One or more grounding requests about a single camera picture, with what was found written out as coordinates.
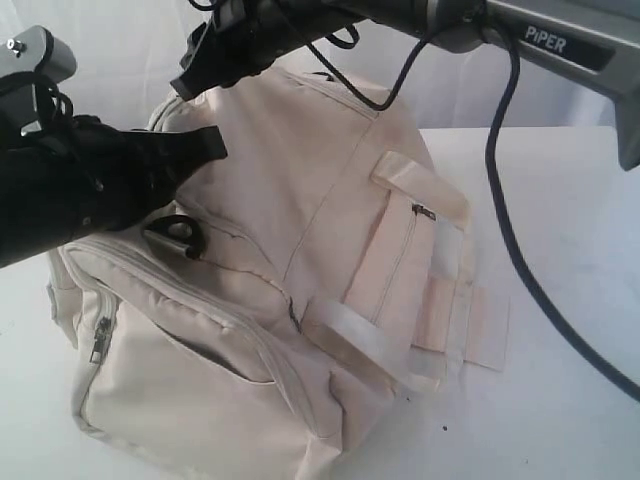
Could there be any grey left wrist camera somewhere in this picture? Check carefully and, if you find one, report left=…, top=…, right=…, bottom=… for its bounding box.
left=1, top=25, right=77, bottom=96

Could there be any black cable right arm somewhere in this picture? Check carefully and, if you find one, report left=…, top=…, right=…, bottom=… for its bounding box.
left=304, top=19, right=640, bottom=401

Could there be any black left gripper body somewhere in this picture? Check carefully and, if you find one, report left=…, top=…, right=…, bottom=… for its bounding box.
left=1, top=71, right=150, bottom=266

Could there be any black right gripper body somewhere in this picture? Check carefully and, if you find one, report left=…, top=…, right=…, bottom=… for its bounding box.
left=189, top=1, right=360, bottom=65

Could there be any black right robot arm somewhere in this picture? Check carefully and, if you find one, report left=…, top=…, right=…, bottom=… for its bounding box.
left=171, top=1, right=639, bottom=171

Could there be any cream duffel bag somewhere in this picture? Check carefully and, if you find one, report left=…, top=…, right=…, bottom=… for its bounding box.
left=48, top=68, right=509, bottom=479

